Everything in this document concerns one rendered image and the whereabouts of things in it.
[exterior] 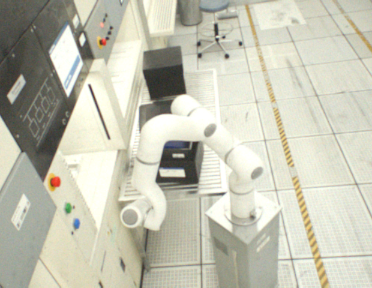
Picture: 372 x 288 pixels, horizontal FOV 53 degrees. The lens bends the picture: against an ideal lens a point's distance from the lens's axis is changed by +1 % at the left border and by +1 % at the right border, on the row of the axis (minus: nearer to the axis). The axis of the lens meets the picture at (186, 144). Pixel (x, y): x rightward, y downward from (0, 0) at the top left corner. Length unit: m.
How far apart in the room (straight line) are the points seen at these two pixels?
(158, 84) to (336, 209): 1.57
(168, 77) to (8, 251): 1.81
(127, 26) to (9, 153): 2.34
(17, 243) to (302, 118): 2.95
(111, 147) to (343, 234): 1.66
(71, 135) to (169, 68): 0.85
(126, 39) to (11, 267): 2.57
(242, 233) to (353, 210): 1.30
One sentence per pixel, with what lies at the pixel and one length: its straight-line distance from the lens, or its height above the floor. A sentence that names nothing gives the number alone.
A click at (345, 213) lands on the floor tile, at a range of 2.94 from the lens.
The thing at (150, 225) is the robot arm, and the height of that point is 1.13.
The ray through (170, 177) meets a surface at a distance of 2.06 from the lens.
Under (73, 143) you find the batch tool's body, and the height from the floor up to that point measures 0.95.
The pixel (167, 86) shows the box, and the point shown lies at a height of 0.85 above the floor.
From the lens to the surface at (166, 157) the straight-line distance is 2.00.
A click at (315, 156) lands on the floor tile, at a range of 3.30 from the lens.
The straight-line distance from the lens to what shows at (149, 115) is 2.44.
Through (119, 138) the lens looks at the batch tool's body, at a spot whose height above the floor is 0.96.
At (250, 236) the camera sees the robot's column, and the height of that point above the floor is 0.76.
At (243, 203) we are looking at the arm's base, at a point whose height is 0.89.
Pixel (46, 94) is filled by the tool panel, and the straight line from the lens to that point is 1.47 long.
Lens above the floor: 2.27
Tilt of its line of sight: 41 degrees down
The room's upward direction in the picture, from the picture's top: 11 degrees counter-clockwise
